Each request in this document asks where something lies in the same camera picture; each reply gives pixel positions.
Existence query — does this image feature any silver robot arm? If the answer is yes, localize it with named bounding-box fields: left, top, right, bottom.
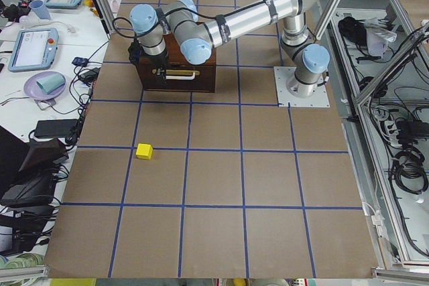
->
left=128, top=0, right=330, bottom=98

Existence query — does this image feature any black electronics box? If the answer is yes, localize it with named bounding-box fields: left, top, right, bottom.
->
left=1, top=173, right=57, bottom=208

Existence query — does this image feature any black power adapter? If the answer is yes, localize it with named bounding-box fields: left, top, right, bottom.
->
left=34, top=119, right=78, bottom=139

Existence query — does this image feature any wooden drawer with white handle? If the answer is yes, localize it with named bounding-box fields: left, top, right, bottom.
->
left=137, top=64, right=216, bottom=92

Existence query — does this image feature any white power strip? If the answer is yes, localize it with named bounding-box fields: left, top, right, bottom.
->
left=380, top=119, right=402, bottom=149

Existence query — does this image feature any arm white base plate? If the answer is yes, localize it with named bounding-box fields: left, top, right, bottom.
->
left=273, top=66, right=330, bottom=109

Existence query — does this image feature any dark wooden drawer box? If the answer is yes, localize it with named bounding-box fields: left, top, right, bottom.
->
left=136, top=34, right=217, bottom=92

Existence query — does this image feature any yellow wooden block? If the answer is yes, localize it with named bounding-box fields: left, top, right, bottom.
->
left=135, top=143, right=153, bottom=160

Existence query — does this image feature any blue plastic cup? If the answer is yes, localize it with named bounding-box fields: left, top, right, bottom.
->
left=29, top=0, right=51, bottom=20

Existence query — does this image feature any near teach pendant tablet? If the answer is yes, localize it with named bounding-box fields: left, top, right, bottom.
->
left=8, top=28, right=59, bottom=72

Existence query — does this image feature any dark wooden wedge box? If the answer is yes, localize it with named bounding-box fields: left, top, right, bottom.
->
left=19, top=138, right=68, bottom=172

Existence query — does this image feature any purple plate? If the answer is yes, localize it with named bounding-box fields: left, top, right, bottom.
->
left=23, top=71, right=66, bottom=100

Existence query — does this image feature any teal cup on plate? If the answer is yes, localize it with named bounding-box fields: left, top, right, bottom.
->
left=36, top=72, right=65, bottom=94

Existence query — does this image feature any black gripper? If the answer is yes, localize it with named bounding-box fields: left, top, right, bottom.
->
left=149, top=52, right=168, bottom=84

